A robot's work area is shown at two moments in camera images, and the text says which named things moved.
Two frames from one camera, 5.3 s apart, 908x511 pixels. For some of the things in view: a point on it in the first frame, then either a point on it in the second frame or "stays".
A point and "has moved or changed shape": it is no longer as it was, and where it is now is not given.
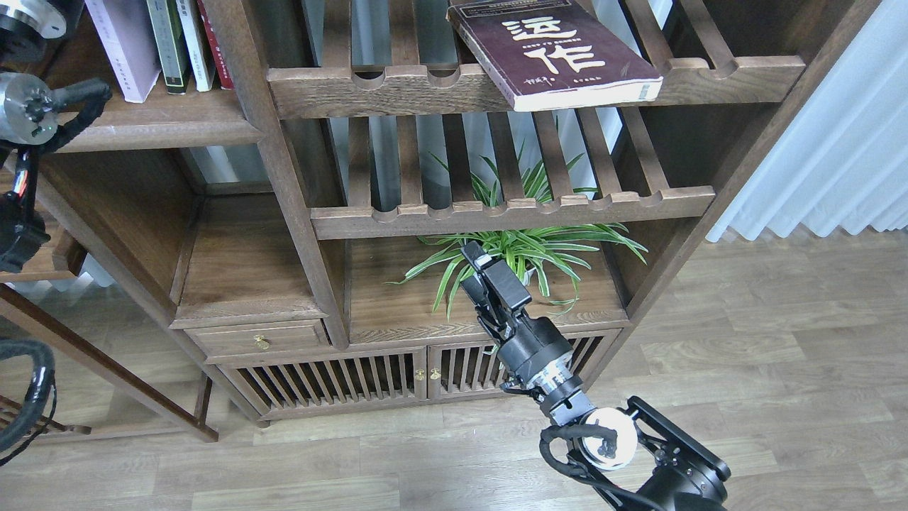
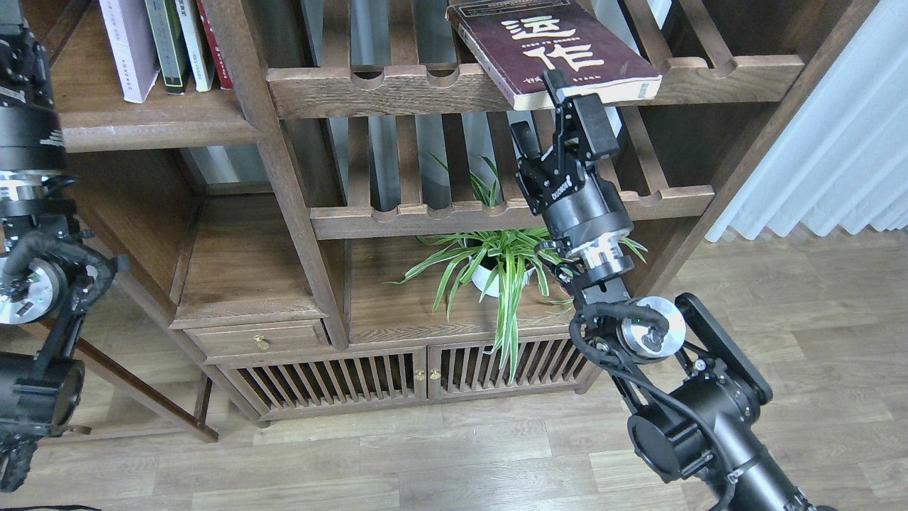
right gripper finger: [507, 287] -> [587, 117]
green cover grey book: [172, 45] stays
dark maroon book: [552, 54] stays
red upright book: [223, 72] stays
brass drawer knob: [262, 343] stays
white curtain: [843, 160] stays
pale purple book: [127, 33] has moved or changed shape
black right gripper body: [537, 356] -> [580, 201]
